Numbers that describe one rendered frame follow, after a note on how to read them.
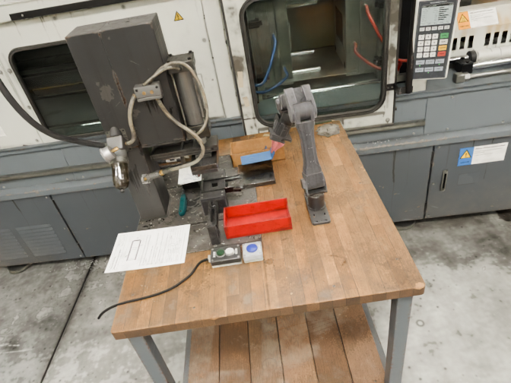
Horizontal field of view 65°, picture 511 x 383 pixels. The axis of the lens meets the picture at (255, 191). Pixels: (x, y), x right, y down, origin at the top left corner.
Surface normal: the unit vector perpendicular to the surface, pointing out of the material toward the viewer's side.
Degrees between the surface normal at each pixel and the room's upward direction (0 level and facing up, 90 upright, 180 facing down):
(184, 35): 90
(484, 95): 90
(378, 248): 0
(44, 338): 0
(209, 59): 90
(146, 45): 90
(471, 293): 0
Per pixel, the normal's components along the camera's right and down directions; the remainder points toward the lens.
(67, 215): 0.00, 0.60
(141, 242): -0.14, -0.79
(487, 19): -0.09, -0.07
